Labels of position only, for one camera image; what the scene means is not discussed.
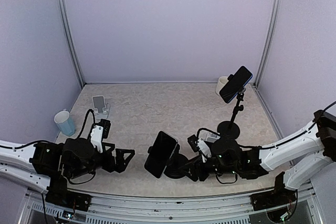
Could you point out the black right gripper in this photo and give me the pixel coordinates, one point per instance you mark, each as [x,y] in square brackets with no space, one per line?
[194,176]

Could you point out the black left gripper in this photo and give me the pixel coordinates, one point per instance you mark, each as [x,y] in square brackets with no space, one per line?
[119,165]

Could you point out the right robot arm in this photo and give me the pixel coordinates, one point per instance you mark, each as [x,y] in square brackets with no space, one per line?
[314,143]

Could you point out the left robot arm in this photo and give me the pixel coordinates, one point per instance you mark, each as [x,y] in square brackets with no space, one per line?
[40,157]

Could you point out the white phone stand right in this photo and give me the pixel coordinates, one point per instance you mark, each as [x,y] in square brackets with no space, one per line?
[212,138]

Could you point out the black phone on round stand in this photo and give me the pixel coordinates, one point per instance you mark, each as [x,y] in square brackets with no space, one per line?
[160,153]

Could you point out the white folding phone stand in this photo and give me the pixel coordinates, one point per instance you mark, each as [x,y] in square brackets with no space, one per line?
[101,107]

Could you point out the black phone blue edge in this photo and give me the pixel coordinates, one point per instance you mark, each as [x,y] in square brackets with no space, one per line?
[235,83]

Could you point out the light blue cup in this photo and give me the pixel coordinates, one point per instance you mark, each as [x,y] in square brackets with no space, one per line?
[65,123]

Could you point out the white cup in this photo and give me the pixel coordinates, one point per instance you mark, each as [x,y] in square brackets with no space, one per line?
[221,83]

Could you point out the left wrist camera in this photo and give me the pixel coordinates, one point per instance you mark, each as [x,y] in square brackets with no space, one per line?
[99,132]

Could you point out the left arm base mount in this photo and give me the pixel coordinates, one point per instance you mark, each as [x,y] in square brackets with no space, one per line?
[73,200]

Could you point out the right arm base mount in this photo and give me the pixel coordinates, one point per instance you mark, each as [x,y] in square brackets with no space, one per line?
[273,198]

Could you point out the front aluminium rail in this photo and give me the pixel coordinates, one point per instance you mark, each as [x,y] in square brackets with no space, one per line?
[234,208]

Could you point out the left aluminium frame post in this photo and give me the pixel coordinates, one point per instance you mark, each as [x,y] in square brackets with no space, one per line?
[70,43]

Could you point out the aluminium frame post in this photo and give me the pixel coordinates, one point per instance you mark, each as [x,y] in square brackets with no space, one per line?
[268,42]
[70,43]

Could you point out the right aluminium frame post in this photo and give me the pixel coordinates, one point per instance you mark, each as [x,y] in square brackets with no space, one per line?
[268,42]

